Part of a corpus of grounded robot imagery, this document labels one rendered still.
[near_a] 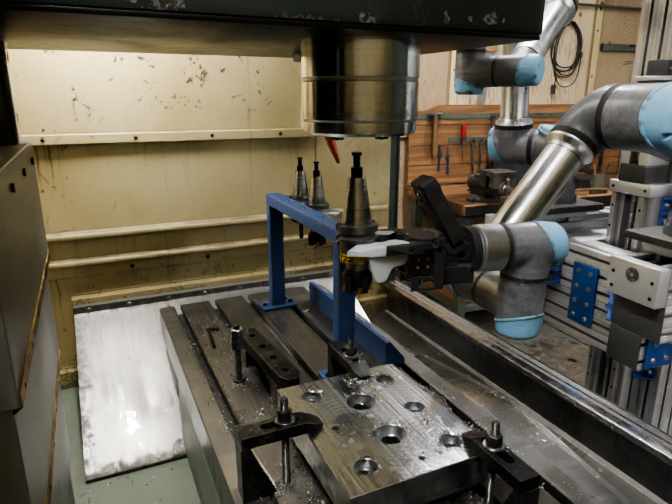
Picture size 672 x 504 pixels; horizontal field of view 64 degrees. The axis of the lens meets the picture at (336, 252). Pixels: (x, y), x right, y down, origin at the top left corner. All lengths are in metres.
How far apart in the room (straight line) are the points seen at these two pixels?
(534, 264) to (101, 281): 1.29
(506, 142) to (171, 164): 1.04
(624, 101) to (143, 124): 1.24
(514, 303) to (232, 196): 1.10
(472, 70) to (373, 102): 0.79
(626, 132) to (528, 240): 0.28
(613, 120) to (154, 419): 1.24
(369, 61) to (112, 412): 1.15
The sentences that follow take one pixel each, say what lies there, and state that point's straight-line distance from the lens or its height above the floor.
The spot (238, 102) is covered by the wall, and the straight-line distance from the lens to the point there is 1.74.
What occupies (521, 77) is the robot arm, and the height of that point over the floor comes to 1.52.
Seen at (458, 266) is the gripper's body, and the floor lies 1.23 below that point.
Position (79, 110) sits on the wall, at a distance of 1.69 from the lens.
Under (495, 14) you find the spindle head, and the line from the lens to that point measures 0.74.
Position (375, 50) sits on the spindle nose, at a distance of 0.69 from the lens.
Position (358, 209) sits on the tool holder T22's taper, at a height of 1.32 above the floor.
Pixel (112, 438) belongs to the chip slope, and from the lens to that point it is 1.51.
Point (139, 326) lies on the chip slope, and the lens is 1.74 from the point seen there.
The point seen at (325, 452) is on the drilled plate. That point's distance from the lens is 0.82.
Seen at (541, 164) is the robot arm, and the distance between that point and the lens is 1.08.
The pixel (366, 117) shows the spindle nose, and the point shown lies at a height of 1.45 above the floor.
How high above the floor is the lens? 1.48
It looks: 16 degrees down
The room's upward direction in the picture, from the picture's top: straight up
